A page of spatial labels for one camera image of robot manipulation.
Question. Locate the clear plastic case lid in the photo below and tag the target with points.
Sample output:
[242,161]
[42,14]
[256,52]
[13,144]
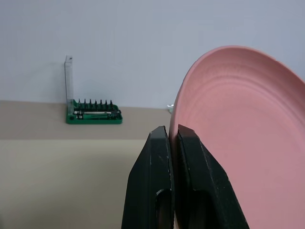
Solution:
[68,80]

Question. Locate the pale green object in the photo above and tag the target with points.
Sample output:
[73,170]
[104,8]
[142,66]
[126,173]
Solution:
[170,108]

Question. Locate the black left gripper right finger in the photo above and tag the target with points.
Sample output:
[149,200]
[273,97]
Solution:
[207,181]

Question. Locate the pink plate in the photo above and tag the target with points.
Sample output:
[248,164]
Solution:
[243,124]

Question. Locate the green screwdriver bit set case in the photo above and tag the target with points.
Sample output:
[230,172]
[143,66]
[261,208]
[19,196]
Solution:
[95,114]

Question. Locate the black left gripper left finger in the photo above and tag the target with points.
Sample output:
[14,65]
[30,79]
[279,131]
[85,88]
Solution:
[147,176]

